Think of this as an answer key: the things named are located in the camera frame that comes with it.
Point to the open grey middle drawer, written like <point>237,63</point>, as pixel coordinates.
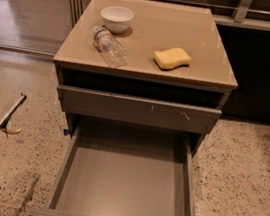
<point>117,169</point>

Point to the closed grey top drawer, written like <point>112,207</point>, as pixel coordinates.
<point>131,109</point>

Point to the yellow hook on frame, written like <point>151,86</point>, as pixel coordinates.
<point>6,129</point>

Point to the white ceramic bowl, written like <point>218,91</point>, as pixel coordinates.
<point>117,19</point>

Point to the grey drawer cabinet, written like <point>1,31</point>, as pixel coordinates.
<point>206,82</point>

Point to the clear plastic water bottle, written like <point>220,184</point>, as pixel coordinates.
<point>111,51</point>

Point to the yellow sponge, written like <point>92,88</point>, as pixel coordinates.
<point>171,58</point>

